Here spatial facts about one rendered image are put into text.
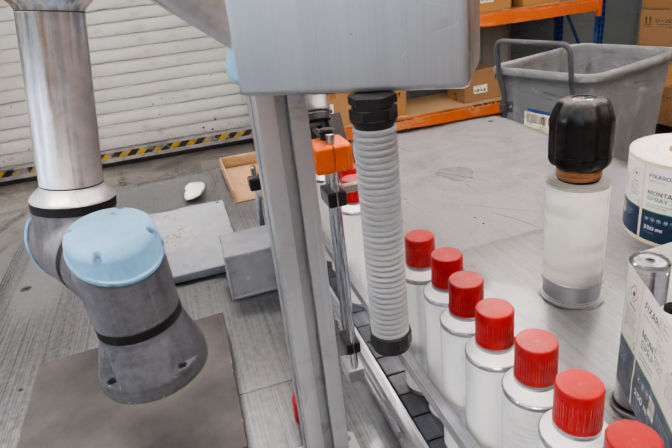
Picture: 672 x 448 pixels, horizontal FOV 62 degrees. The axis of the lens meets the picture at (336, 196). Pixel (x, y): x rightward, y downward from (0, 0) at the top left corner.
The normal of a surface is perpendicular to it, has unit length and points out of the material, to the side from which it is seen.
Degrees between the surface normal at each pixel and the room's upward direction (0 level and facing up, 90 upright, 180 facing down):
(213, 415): 4
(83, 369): 4
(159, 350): 74
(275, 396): 0
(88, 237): 9
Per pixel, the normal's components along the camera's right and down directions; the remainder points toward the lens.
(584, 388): -0.11, -0.94
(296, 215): 0.30, 0.33
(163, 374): 0.44, 0.03
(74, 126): 0.70, 0.22
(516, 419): -0.72, 0.33
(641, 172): -0.97, 0.18
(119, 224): -0.04, -0.86
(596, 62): -0.82, 0.08
